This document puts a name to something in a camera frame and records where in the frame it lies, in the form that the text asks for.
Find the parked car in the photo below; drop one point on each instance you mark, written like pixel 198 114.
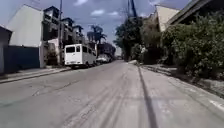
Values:
pixel 103 59

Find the cream building with roof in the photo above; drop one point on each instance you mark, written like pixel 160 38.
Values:
pixel 186 13

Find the utility pole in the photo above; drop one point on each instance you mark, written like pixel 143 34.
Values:
pixel 60 23

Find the white van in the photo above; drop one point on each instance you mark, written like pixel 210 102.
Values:
pixel 78 55

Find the large green bush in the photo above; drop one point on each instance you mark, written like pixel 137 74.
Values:
pixel 196 46

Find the palm tree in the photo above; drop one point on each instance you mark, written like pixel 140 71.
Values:
pixel 96 35

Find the grey concrete sidewalk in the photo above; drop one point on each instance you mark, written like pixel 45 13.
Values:
pixel 30 73

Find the dark green trees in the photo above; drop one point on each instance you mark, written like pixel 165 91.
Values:
pixel 130 36

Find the dark blue gate wall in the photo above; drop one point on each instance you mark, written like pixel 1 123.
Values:
pixel 18 58

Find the raised concrete pavement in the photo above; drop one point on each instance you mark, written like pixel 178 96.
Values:
pixel 186 83

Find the pale multi-storey building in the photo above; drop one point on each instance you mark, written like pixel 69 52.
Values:
pixel 33 30

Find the grey concrete road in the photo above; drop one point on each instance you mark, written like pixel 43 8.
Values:
pixel 100 96

